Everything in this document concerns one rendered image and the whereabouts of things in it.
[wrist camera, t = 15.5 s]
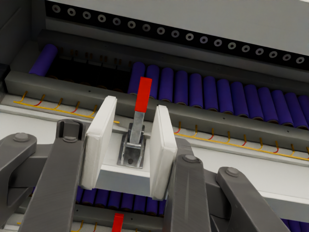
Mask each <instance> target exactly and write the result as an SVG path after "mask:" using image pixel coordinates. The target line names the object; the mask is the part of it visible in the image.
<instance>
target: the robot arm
mask: <svg viewBox="0 0 309 232"><path fill-rule="evenodd" d="M116 103H117V99H116V97H113V96H108V97H106V99H105V100H104V102H103V104H102V105H101V107H100V109H99V111H98V113H97V114H96V116H95V118H94V120H93V121H92V123H90V122H83V121H79V120H75V119H62V120H59V121H58V122H57V128H56V137H55V140H54V143H53V144H37V138H36V137H35V136H34V135H31V134H28V133H14V134H10V135H8V136H6V137H4V138H3V139H1V140H0V228H1V227H2V226H3V225H4V223H5V222H6V221H7V220H8V219H9V218H10V217H11V215H12V214H13V213H14V212H15V211H16V210H17V209H18V207H19V206H20V205H21V204H22V203H23V202H24V201H25V199H26V198H27V197H28V196H29V195H30V194H31V193H32V191H33V189H34V187H35V190H34V192H33V195H32V197H31V199H30V202H29V205H28V207H27V209H26V212H25V214H24V217H23V220H22V222H21V225H20V227H19V229H18V232H71V228H72V222H73V216H74V208H75V201H76V196H77V190H78V186H80V187H81V189H87V190H92V188H95V185H96V182H97V178H98V175H99V172H100V169H101V166H102V163H103V160H104V157H105V153H106V150H107V147H108V145H109V141H110V138H111V134H112V128H113V122H114V115H115V109H116ZM149 163H150V197H152V200H158V201H163V199H164V200H165V199H166V194H167V192H168V195H167V199H166V204H165V208H164V212H163V215H164V221H163V228H162V232H291V231H290V230H289V229H288V227H287V226H286V225H285V224H284V222H283V221H282V220H281V219H280V217H279V216H278V215H277V214H276V213H275V212H274V210H273V209H272V208H271V207H270V205H269V204H268V203H267V202H266V200H265V199H264V198H263V197H262V195H261V194H260V193H259V192H258V190H257V189H256V188H255V187H254V185H253V184H252V183H251V182H250V181H249V179H248V178H247V177H246V176H245V175H244V174H243V173H242V172H241V171H239V170H238V169H236V168H233V167H220V168H219V169H218V173H215V172H212V171H209V170H206V169H204V167H203V162H202V161H201V160H200V159H199V158H197V157H195V156H194V153H193V151H192V148H191V145H190V143H189V142H188V141H187V140H186V139H183V138H178V137H174V133H173V129H172V124H171V120H170V117H169V113H168V109H167V108H166V106H162V105H159V106H157V107H156V112H155V116H154V122H153V127H152V132H151V136H150V141H149ZM79 179H80V181H79ZM78 183H79V185H78Z"/></svg>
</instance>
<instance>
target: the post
mask: <svg viewBox="0 0 309 232"><path fill-rule="evenodd" d="M19 8H22V11H23V18H24V24H25V29H26V34H27V40H29V41H32V0H0V30H1V28H2V27H3V26H4V25H5V24H6V23H7V21H8V20H9V19H10V18H11V17H12V16H13V15H14V13H15V12H16V11H17V10H18V9H19Z"/></svg>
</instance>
